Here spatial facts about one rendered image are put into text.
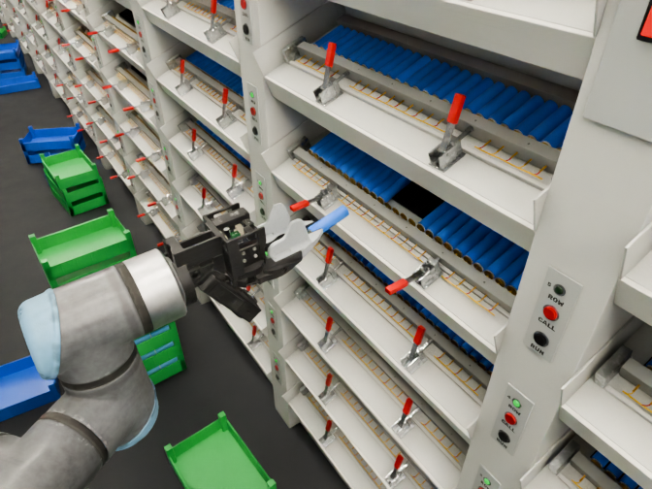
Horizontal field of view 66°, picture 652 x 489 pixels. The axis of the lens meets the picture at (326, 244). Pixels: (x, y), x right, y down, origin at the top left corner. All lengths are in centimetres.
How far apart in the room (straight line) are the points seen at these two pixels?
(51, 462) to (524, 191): 59
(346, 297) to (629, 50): 71
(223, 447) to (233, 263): 116
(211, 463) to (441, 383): 97
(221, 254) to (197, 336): 142
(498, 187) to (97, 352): 49
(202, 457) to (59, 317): 118
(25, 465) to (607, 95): 65
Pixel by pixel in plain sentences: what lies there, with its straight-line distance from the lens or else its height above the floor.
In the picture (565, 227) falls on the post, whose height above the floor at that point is 117.
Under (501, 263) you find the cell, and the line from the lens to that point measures 77.
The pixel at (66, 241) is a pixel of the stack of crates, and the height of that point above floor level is 33.
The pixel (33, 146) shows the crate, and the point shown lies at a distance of 354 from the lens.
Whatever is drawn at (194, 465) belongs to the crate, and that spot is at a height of 0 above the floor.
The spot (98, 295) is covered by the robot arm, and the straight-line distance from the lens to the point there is 60.
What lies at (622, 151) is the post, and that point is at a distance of 51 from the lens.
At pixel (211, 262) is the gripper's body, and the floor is 107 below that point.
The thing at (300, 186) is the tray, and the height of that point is 95.
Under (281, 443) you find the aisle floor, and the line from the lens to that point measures 172.
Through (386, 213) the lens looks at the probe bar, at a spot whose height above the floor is 99.
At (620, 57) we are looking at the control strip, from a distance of 50.
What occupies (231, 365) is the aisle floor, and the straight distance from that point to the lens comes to 192.
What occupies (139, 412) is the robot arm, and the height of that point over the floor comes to 93.
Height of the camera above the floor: 146
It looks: 37 degrees down
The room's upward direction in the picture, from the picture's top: straight up
